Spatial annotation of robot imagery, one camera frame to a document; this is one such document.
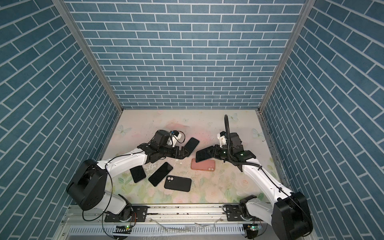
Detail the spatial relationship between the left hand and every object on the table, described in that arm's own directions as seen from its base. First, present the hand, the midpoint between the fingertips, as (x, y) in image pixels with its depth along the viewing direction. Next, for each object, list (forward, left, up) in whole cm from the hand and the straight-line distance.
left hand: (185, 152), depth 84 cm
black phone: (+4, -11, -10) cm, 15 cm away
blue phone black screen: (+11, -3, -10) cm, 15 cm away
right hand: (-1, -12, +4) cm, 13 cm away
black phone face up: (-8, +15, -12) cm, 21 cm away
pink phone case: (-3, -13, -11) cm, 17 cm away
